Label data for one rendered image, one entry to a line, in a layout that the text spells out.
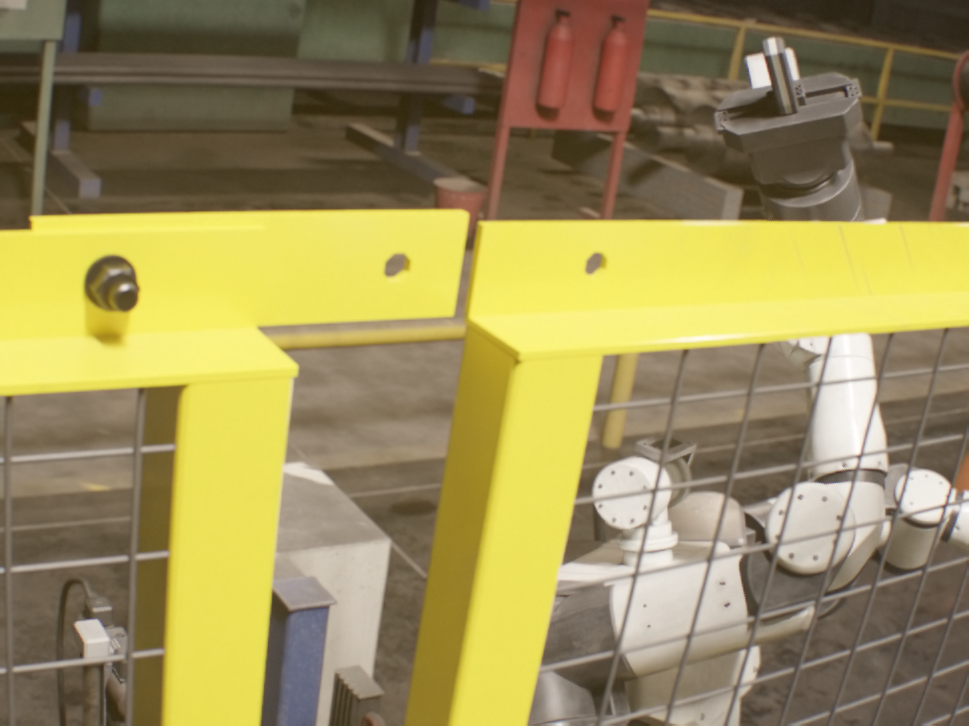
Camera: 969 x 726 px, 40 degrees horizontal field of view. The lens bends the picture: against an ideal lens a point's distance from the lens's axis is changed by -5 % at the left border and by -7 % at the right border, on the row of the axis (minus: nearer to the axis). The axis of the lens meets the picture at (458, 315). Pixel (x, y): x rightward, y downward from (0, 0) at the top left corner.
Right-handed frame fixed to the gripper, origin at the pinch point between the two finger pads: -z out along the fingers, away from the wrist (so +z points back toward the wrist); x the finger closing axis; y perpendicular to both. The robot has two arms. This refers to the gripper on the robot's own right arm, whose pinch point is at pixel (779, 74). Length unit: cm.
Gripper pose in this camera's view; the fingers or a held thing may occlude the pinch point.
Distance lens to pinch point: 114.7
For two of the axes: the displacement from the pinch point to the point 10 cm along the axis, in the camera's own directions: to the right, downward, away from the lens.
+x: 9.4, -1.8, -2.9
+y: -0.6, 7.5, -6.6
